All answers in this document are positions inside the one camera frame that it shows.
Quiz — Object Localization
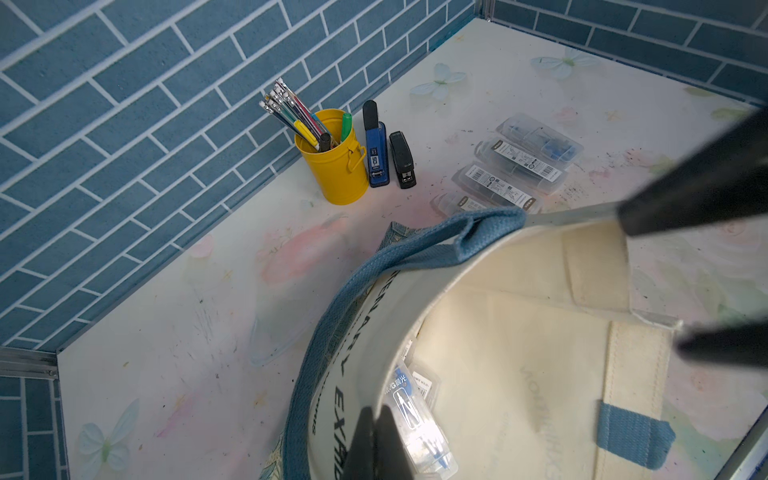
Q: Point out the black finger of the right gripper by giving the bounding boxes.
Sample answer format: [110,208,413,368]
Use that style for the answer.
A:
[675,321,767,369]
[618,108,767,237]

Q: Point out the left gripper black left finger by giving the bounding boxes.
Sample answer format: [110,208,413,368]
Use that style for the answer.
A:
[341,407,376,480]

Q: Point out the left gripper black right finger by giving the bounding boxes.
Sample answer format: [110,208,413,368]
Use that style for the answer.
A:
[375,405,414,480]

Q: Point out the cream canvas tote bag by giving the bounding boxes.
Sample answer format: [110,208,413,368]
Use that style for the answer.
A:
[261,205,681,479]

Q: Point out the clear compass set case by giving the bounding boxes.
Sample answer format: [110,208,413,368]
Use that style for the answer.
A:
[452,162,542,214]

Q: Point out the yellow pencil cup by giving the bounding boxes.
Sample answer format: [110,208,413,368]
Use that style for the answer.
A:
[294,109,369,205]

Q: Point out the black stapler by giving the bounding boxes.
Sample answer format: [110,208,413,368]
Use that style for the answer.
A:
[389,131,417,189]

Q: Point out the blue stapler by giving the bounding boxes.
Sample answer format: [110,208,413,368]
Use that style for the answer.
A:
[362,100,390,188]

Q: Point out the pencils in cup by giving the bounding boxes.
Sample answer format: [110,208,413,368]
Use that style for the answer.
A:
[258,78,353,153]

